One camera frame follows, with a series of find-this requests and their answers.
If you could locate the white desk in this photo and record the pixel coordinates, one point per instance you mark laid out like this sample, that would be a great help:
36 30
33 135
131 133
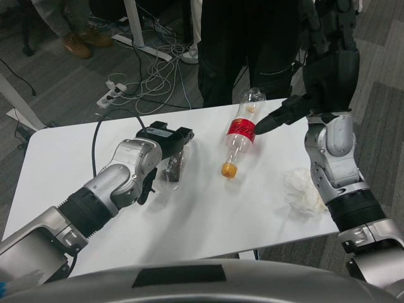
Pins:
132 22

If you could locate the white power strip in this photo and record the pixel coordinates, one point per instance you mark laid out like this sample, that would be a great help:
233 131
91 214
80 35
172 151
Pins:
109 99

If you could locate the empty cola bottle red label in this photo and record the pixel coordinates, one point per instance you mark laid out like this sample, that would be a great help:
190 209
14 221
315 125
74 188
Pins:
241 132

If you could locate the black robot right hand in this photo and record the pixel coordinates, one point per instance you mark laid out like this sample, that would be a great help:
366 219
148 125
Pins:
328 79

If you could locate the clear bag with dark food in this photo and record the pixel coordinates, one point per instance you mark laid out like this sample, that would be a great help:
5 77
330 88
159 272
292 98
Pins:
172 170

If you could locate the person in white trousers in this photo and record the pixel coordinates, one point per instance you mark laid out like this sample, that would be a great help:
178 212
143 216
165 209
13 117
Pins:
195 31

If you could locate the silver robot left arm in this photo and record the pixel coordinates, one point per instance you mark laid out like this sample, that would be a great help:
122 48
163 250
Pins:
107 186

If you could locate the white plug adapter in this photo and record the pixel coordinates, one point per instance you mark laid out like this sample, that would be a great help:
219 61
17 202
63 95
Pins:
116 86

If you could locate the crumpled white tissue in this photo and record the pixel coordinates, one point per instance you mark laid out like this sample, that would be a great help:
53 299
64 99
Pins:
300 189

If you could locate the person in grey trousers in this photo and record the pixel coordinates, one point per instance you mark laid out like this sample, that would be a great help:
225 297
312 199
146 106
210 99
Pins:
75 44

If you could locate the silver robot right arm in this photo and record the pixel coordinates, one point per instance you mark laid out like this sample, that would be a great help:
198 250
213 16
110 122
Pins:
337 158

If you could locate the white desk leg frame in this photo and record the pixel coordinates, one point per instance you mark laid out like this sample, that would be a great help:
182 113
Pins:
15 101

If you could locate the person in dark green top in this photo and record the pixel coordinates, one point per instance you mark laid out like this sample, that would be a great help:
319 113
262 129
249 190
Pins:
240 47

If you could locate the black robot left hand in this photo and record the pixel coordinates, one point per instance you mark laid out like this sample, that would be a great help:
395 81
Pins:
164 135

